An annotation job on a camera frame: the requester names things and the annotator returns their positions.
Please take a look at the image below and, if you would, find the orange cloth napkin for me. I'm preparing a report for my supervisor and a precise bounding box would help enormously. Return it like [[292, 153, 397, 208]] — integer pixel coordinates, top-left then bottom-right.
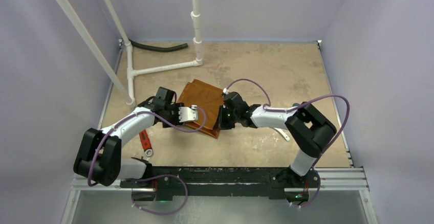
[[177, 79, 223, 139]]

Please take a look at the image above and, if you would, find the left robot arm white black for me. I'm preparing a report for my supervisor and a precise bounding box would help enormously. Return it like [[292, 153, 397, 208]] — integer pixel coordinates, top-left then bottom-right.
[[73, 87, 184, 188]]

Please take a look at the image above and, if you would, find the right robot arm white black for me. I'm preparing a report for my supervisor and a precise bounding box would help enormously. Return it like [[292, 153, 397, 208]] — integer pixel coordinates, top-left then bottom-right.
[[213, 92, 338, 187]]

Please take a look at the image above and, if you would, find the white ceramic spoon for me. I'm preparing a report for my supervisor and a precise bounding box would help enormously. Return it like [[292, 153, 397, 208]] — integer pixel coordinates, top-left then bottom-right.
[[273, 128, 290, 142]]

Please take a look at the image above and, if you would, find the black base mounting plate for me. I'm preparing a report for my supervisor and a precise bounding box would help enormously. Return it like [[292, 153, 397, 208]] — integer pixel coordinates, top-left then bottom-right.
[[120, 166, 319, 201]]

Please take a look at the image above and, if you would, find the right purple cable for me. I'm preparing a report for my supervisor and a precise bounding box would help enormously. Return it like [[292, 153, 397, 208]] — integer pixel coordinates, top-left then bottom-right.
[[223, 78, 351, 210]]

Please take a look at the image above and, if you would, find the purple cable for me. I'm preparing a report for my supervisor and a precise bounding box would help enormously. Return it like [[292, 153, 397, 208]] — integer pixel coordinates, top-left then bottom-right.
[[86, 105, 207, 216], [223, 78, 351, 210]]

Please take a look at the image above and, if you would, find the red handled adjustable wrench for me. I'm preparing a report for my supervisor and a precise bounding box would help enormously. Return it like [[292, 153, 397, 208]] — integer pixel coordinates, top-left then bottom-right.
[[139, 130, 154, 157]]

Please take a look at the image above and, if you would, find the white PVC pipe frame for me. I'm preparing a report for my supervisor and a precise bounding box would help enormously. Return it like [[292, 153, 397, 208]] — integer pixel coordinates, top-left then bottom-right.
[[40, 0, 204, 108]]

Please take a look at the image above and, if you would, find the black corrugated hose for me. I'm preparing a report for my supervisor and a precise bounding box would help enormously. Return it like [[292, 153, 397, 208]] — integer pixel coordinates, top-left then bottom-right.
[[128, 38, 189, 53]]

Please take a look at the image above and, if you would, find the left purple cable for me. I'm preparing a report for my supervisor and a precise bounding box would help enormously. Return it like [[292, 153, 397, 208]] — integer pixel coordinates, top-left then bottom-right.
[[86, 105, 207, 216]]

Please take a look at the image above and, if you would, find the aluminium extrusion rail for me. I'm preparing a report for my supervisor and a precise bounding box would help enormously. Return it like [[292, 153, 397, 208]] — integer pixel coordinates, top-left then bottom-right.
[[70, 168, 369, 191]]

